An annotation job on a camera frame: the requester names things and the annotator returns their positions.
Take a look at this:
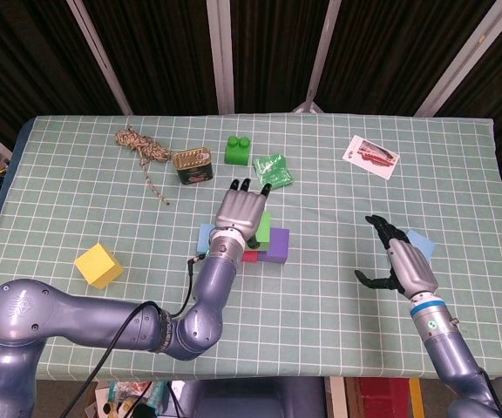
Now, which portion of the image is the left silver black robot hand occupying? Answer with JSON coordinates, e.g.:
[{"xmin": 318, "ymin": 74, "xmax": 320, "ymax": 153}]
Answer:
[{"xmin": 214, "ymin": 177, "xmax": 274, "ymax": 252}]

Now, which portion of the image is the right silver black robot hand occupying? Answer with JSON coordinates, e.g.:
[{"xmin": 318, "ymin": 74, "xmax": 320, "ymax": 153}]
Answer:
[{"xmin": 354, "ymin": 214, "xmax": 439, "ymax": 301}]

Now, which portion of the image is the light blue foam cube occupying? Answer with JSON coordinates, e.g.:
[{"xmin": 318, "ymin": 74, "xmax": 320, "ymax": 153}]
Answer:
[
  {"xmin": 405, "ymin": 229, "xmax": 437, "ymax": 265},
  {"xmin": 196, "ymin": 223, "xmax": 217, "ymax": 257}
]

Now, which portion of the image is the green foam cube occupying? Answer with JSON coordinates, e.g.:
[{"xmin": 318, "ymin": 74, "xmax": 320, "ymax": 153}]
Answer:
[{"xmin": 254, "ymin": 210, "xmax": 274, "ymax": 253}]

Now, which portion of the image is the purple foam cube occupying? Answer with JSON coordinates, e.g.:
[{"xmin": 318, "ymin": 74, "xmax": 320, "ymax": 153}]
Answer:
[{"xmin": 257, "ymin": 226, "xmax": 290, "ymax": 265}]

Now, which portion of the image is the yellow foam cube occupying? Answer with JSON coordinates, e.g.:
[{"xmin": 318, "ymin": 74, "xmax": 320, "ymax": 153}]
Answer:
[{"xmin": 73, "ymin": 242, "xmax": 125, "ymax": 290}]

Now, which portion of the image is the green foil packet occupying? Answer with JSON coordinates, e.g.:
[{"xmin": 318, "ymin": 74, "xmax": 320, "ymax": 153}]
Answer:
[{"xmin": 252, "ymin": 152, "xmax": 295, "ymax": 192}]

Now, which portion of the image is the green toy building brick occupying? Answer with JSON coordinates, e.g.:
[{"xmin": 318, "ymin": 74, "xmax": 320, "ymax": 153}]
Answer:
[{"xmin": 224, "ymin": 135, "xmax": 253, "ymax": 167}]

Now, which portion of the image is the dark green luncheon meat can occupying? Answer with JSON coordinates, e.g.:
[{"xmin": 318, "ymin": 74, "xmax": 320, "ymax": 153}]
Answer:
[{"xmin": 172, "ymin": 146, "xmax": 215, "ymax": 186}]

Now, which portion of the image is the green checked tablecloth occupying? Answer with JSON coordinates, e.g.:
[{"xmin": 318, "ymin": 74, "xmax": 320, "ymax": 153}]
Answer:
[{"xmin": 0, "ymin": 113, "xmax": 502, "ymax": 384}]

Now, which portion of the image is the white picture card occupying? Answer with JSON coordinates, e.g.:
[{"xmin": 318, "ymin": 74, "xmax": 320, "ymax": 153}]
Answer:
[{"xmin": 342, "ymin": 134, "xmax": 401, "ymax": 181}]

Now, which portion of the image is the red cardboard box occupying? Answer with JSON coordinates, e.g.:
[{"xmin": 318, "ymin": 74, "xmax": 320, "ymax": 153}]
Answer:
[{"xmin": 346, "ymin": 377, "xmax": 426, "ymax": 418}]

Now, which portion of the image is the white table leg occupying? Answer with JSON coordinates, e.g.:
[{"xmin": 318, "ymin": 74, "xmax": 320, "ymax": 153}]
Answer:
[{"xmin": 329, "ymin": 376, "xmax": 348, "ymax": 418}]

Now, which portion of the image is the blue-grey robot torso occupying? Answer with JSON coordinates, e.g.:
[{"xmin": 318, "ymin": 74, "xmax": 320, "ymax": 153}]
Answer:
[{"xmin": 180, "ymin": 377, "xmax": 327, "ymax": 418}]

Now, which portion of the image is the teal printed plastic bag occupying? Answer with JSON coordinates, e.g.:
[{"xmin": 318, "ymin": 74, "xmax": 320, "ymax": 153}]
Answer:
[{"xmin": 107, "ymin": 381, "xmax": 170, "ymax": 413}]

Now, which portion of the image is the braided rope bundle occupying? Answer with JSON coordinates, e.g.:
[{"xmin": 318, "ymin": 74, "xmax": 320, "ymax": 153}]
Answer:
[{"xmin": 113, "ymin": 125, "xmax": 173, "ymax": 207}]

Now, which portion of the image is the black arm cable with connector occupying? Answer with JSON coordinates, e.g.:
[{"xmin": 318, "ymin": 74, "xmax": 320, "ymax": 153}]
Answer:
[{"xmin": 479, "ymin": 369, "xmax": 502, "ymax": 418}]

